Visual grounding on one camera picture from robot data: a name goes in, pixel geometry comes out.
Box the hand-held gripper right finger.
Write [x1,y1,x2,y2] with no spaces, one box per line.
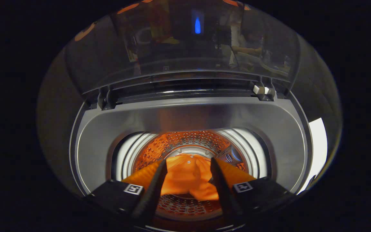
[210,157,294,220]

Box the grey washing machine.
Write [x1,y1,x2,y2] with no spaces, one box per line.
[69,92,312,232]

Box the white paper sheet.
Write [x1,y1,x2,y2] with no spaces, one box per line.
[298,117,328,195]

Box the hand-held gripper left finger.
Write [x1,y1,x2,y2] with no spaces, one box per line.
[86,159,168,223]

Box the dark glass washing machine lid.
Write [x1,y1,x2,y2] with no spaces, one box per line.
[64,0,302,111]

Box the yellow polo shirt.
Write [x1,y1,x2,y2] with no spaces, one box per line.
[161,154,220,202]

